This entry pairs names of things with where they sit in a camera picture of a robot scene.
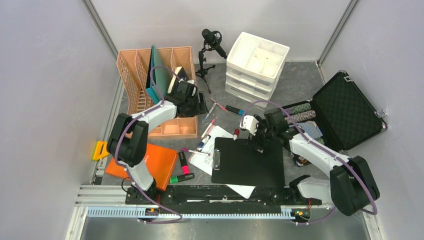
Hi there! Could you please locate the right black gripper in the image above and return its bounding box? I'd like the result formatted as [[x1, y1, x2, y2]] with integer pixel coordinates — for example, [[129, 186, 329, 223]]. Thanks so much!
[[244, 115, 276, 153]]

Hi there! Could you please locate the dark blue hardcover book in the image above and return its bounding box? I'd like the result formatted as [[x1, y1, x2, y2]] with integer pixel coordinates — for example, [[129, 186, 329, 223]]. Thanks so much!
[[167, 66, 191, 95]]

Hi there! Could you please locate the black clipboard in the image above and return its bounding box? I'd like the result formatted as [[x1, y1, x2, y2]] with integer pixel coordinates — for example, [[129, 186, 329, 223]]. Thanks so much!
[[211, 137, 285, 188]]

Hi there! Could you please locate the teal notebook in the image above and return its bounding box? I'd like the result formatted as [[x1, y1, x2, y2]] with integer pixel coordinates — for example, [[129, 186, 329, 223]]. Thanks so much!
[[145, 47, 159, 105]]

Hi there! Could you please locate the printed white paper sheet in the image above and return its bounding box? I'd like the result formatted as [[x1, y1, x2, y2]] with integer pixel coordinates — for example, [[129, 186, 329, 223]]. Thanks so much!
[[188, 125, 257, 200]]

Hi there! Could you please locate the peach plastic file organizer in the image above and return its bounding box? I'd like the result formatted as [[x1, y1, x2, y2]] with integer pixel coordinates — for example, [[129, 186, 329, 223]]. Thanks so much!
[[116, 46, 198, 139]]

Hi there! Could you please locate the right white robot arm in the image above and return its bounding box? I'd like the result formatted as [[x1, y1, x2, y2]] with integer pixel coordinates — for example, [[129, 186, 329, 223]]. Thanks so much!
[[239, 107, 380, 216]]

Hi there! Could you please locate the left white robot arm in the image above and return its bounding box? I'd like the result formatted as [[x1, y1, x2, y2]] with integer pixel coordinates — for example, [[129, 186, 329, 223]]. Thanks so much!
[[107, 80, 208, 204]]

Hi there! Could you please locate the clear barrel pen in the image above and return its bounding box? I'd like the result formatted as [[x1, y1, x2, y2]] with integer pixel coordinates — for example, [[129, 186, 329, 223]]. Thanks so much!
[[202, 102, 217, 123]]

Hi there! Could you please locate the pink thin pen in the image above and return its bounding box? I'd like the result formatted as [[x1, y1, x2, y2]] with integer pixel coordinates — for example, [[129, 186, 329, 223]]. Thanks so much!
[[210, 98, 228, 112]]

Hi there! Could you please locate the pink white marker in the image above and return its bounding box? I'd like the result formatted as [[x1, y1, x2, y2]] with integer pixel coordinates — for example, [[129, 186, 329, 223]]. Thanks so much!
[[200, 118, 216, 140]]

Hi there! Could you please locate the blue highlighter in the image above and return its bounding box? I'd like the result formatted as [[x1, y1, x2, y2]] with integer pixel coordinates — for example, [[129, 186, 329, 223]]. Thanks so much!
[[225, 105, 244, 116]]

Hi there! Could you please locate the green file folder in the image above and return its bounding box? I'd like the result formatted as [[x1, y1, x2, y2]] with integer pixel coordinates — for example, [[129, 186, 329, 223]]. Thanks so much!
[[150, 45, 172, 104]]

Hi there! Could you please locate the blue cap white marker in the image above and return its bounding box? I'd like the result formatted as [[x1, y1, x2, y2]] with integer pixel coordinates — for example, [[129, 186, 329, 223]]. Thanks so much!
[[196, 135, 211, 152]]

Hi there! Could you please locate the magenta marker pen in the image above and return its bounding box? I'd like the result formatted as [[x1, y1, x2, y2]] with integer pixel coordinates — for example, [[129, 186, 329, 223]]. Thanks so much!
[[180, 148, 210, 156]]

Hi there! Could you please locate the white plastic drawer unit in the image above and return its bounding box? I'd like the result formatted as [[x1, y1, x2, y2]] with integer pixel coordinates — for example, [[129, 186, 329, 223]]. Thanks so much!
[[225, 32, 290, 108]]

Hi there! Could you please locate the orange book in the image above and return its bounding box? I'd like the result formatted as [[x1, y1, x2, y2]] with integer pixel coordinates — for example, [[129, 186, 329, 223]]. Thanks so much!
[[105, 143, 178, 191]]

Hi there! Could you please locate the black microphone on tripod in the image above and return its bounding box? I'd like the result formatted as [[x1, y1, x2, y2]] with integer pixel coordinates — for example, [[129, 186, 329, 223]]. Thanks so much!
[[195, 28, 228, 94]]

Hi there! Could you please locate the black open carrying case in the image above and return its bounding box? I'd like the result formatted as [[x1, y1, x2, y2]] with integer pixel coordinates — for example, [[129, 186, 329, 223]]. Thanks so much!
[[271, 70, 388, 168]]

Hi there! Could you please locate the green highlighter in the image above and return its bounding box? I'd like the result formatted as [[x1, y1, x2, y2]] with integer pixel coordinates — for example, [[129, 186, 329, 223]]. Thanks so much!
[[169, 173, 195, 184]]

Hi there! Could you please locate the yellow orange block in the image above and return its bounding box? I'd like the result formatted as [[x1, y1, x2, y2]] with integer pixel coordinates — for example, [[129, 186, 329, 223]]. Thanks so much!
[[91, 141, 109, 161]]

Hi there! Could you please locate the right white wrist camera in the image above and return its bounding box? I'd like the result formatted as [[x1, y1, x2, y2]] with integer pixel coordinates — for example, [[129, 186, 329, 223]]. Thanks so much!
[[239, 115, 259, 136]]

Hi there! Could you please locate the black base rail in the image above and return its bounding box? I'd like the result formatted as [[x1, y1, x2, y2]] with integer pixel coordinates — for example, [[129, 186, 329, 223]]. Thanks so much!
[[125, 184, 322, 215]]

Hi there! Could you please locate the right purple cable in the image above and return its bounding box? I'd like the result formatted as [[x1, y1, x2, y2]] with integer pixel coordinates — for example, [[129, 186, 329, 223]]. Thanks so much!
[[241, 99, 379, 226]]

